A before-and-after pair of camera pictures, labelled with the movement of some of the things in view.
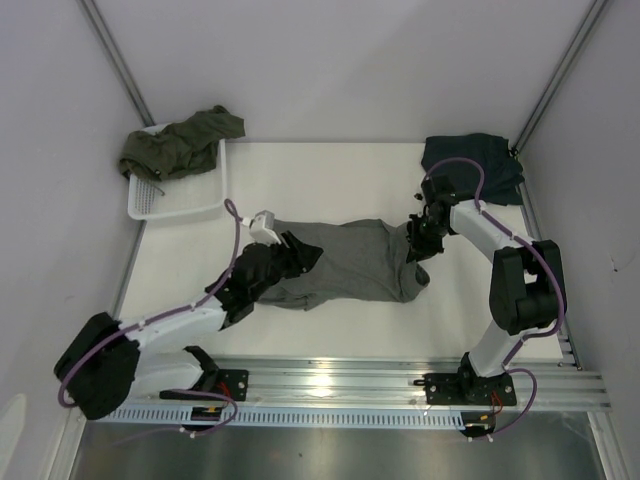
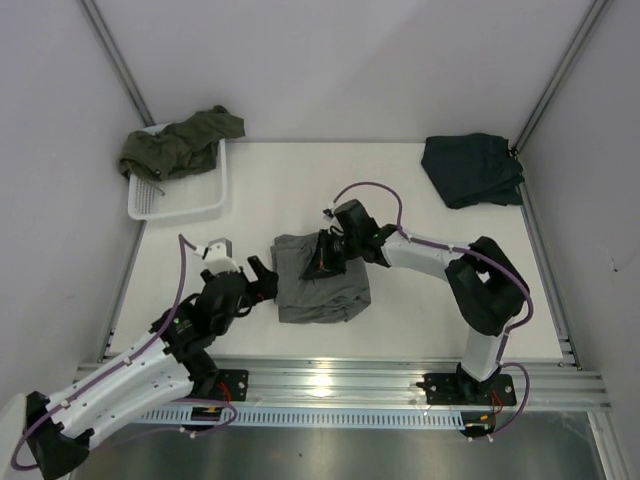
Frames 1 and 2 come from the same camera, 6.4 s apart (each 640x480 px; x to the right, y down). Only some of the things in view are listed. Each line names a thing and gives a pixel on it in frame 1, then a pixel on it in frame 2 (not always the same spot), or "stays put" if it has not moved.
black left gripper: x=299 y=256 -> x=262 y=289
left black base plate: x=233 y=382 stays put
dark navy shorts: x=503 y=176 stays put
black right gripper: x=419 y=249 -> x=323 y=265
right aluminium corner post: x=565 y=63 stays put
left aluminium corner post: x=114 y=58 stays put
